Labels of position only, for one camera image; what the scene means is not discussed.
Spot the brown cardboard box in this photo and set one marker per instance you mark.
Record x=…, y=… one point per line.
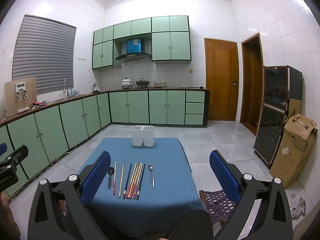
x=299, y=138

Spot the red-handled chopstick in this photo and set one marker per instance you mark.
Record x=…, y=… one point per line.
x=132, y=193
x=131, y=181
x=114, y=178
x=139, y=179

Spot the green kitchen cabinets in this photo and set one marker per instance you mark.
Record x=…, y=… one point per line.
x=166, y=39
x=51, y=131

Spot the black wok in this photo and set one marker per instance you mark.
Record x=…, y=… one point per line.
x=142, y=83

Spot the black spoon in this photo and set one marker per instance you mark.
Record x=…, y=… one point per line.
x=110, y=173

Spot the person's dark knee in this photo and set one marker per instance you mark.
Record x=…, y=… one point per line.
x=196, y=224

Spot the patterned rag on floor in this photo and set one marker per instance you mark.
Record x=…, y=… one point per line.
x=297, y=206

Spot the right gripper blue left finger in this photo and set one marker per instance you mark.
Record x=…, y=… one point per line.
x=92, y=176

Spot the brown wooden door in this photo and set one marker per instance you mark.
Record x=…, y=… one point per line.
x=222, y=77

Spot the green upper kitchen cabinets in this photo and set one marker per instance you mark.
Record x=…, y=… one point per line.
x=166, y=39

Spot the blue tablecloth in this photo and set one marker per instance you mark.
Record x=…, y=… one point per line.
x=158, y=207

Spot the person's left hand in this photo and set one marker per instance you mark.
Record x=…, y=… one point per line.
x=8, y=215

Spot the silver metal spoon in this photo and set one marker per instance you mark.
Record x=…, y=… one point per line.
x=151, y=169

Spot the green lower kitchen cabinets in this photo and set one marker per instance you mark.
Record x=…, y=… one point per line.
x=51, y=131

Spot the black range hood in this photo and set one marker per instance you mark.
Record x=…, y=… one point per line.
x=130, y=50

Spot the grey window blind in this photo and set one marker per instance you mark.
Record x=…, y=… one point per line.
x=44, y=49

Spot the purple woven stool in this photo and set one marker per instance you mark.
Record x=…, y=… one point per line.
x=218, y=205

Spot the white double utensil holder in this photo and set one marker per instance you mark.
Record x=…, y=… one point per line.
x=142, y=135

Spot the chrome kitchen faucet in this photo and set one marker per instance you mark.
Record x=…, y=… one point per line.
x=65, y=89

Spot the cardboard board with device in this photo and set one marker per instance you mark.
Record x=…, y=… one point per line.
x=20, y=95

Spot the black glass cabinet appliance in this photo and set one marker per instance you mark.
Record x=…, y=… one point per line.
x=282, y=98

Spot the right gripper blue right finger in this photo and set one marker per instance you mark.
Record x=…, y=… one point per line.
x=228, y=178

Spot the red cloth on counter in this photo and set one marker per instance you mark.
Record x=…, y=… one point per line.
x=39, y=105

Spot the open wooden doorway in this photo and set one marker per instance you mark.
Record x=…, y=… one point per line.
x=252, y=82

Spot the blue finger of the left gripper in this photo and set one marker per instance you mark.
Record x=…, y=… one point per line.
x=3, y=148
x=18, y=156

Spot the black chopstick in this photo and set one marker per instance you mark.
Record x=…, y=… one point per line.
x=127, y=181
x=140, y=183

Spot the white pot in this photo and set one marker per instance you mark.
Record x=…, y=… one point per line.
x=126, y=83

